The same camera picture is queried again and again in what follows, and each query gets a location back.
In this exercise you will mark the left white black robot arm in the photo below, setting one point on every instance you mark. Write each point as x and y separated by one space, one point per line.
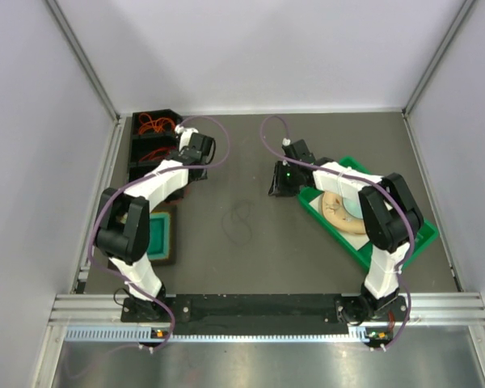
122 226

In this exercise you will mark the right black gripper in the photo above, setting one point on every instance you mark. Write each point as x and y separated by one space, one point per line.
279 187

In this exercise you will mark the black compartment organizer bin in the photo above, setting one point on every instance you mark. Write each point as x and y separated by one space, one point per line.
152 139

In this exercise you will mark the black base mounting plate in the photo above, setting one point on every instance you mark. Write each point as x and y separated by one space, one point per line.
191 308

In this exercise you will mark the beige painted ceramic plate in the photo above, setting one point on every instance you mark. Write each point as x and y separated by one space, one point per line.
333 210

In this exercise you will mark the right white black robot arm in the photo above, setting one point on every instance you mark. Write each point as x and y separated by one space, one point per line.
380 207

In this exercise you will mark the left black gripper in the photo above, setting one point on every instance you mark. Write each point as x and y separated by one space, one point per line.
181 151

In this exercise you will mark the green plastic tray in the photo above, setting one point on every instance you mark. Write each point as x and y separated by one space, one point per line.
427 234

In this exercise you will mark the aluminium front frame rail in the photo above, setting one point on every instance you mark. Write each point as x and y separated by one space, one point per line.
430 309

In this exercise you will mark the white square board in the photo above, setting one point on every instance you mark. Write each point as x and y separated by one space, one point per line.
356 241

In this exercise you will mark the grey slotted cable duct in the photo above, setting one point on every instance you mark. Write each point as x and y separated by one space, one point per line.
152 336

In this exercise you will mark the teal sponge on black tray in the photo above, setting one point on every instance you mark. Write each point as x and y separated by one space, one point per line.
163 230

